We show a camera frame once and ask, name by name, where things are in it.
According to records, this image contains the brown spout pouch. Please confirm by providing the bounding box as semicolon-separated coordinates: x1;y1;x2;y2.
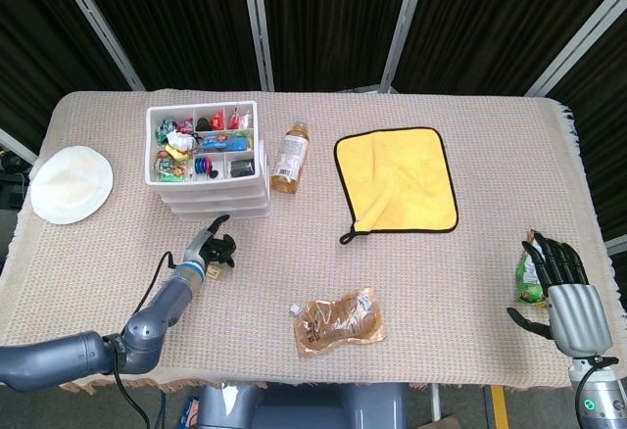
289;286;388;361

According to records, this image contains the green snack packet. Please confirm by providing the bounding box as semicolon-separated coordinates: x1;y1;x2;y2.
513;229;550;309

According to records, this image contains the blue wrapped packet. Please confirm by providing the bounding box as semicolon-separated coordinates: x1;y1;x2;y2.
200;135;249;152

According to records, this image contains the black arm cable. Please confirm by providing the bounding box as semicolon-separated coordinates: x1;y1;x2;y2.
113;251;178;429
573;354;619;429

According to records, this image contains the grey robot torso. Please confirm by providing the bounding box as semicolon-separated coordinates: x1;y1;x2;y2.
193;382;410;429

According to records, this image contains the amber tea bottle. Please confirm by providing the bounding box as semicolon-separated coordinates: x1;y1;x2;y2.
269;122;312;196

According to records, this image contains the grey partition post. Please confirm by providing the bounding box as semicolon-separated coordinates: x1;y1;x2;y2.
239;0;276;92
48;0;147;91
523;0;627;97
0;127;39;166
379;0;435;93

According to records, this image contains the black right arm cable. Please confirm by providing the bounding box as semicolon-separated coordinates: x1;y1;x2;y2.
573;354;619;429

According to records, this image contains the beige woven tablecloth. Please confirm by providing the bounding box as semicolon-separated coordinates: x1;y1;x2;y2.
0;88;626;394

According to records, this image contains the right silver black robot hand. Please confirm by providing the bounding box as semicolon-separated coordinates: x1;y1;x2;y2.
506;232;613;358

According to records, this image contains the green orange candy packet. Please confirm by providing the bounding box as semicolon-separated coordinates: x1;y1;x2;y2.
155;154;190;184

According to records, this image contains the white crumpled wrapper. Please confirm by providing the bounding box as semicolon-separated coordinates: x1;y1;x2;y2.
166;130;195;152

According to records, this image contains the black plastic-wrapped packet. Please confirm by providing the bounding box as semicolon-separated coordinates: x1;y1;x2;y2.
229;158;256;179

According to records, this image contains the white plastic drawer organizer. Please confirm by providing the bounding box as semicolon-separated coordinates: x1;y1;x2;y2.
145;100;272;222

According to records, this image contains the yellow cloth with black trim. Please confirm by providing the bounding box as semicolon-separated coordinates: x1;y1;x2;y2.
333;126;460;246

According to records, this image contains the red and white candy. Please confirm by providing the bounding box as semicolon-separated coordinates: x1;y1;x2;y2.
227;108;252;130

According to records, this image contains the white paper plate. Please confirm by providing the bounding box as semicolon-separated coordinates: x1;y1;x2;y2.
29;145;115;225

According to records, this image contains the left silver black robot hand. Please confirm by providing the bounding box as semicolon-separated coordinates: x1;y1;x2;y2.
183;214;236;269

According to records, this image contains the blue package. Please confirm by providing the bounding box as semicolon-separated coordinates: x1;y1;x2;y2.
178;394;202;429

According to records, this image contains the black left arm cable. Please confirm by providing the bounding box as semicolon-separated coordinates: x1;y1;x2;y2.
113;251;178;429

